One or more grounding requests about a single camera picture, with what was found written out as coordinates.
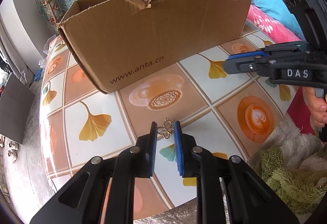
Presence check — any gold butterfly pendant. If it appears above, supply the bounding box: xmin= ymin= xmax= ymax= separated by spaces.
xmin=157 ymin=118 xmax=174 ymax=139

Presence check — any right hand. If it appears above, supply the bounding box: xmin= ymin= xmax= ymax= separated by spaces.
xmin=303 ymin=87 xmax=326 ymax=128

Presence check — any pink floral blanket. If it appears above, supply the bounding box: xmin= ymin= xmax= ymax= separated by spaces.
xmin=247 ymin=4 xmax=315 ymax=135

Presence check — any patterned vinyl tablecloth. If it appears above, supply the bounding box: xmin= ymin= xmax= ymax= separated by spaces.
xmin=38 ymin=22 xmax=305 ymax=221

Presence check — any green fluffy trim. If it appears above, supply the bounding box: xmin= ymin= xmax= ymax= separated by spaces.
xmin=248 ymin=147 xmax=326 ymax=215

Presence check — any white shoes pair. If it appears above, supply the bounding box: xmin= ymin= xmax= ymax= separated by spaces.
xmin=0 ymin=134 xmax=19 ymax=163

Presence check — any dark grey cabinet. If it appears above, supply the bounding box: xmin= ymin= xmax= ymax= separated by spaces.
xmin=0 ymin=73 xmax=35 ymax=144

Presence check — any brown cardboard box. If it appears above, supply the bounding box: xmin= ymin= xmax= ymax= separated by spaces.
xmin=58 ymin=0 xmax=252 ymax=94

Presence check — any grey curtain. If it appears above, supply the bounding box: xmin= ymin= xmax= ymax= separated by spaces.
xmin=1 ymin=16 xmax=38 ymax=85

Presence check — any wooden chair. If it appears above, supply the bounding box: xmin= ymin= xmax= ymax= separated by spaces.
xmin=42 ymin=0 xmax=64 ymax=30

